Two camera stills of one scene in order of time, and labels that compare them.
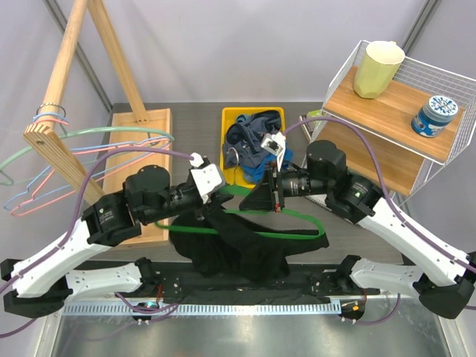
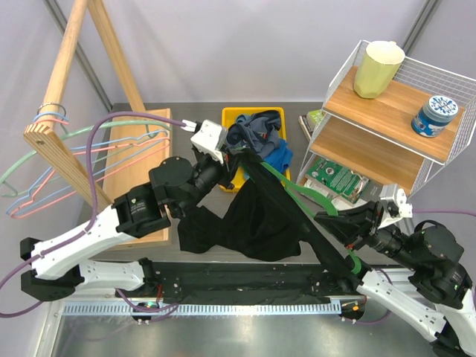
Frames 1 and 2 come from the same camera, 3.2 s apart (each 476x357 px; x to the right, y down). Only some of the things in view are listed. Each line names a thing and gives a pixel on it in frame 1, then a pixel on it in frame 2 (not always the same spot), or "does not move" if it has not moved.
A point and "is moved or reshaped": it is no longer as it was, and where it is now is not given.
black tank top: [223, 246] → [266, 219]
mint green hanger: [7, 181] → [21, 161]
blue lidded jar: [435, 116] does not move
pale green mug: [377, 68] does not move
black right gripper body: [296, 183] → [390, 240]
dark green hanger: [242, 191] is moved or reshaped
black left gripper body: [180, 200] → [205, 171]
